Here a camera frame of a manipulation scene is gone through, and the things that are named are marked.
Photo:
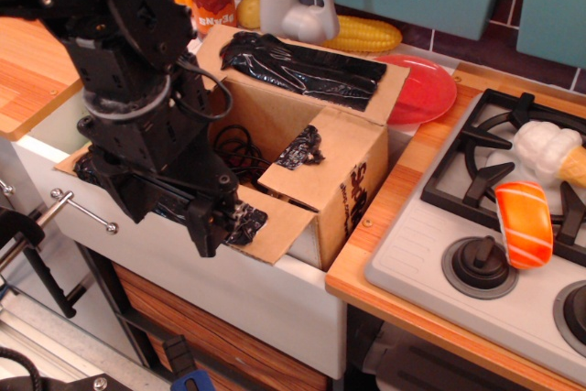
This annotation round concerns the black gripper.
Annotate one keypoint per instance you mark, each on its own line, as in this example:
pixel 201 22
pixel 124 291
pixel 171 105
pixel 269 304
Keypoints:
pixel 138 161

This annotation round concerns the cardboard box with black tape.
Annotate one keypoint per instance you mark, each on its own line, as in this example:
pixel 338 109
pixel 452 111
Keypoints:
pixel 338 174

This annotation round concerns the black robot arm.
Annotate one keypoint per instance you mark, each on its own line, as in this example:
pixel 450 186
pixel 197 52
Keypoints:
pixel 148 113

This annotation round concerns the white toy sink basin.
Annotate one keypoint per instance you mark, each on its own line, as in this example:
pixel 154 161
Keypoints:
pixel 273 289

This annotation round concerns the black table clamp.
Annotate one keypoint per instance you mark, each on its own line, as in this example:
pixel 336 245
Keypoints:
pixel 29 233

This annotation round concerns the yellow toy potato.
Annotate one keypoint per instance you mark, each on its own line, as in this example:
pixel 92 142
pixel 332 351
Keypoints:
pixel 248 14

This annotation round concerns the grey toy faucet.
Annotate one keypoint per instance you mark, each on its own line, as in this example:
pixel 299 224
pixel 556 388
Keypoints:
pixel 304 23

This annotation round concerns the yellow toy corn cob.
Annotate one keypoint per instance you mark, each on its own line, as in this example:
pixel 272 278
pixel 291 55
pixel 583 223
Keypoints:
pixel 359 34

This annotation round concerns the grey toy stove top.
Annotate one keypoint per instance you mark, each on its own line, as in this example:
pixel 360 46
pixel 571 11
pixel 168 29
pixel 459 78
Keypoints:
pixel 407 263

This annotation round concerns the red plastic plate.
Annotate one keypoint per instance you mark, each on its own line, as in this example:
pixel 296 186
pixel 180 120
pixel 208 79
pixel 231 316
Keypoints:
pixel 428 92

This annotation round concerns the black stove knob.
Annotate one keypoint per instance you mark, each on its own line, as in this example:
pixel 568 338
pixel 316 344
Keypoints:
pixel 478 268
pixel 569 315

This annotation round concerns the black stove burner grate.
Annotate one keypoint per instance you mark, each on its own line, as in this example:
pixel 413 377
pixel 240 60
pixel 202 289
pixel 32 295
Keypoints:
pixel 482 156

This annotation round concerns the toy salmon sushi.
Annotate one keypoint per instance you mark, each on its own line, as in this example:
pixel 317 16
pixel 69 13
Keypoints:
pixel 525 224

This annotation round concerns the toy ice cream cone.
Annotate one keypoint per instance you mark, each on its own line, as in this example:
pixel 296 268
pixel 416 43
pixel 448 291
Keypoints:
pixel 551 152

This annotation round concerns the teal cabinet at right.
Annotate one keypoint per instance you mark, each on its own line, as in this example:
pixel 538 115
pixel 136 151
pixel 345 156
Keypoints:
pixel 553 30

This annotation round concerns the metal towel bar handle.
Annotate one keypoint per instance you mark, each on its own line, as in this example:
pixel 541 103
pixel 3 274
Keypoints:
pixel 67 198

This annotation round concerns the blue black clamp handle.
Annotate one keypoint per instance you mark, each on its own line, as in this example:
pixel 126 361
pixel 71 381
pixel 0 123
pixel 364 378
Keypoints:
pixel 187 376

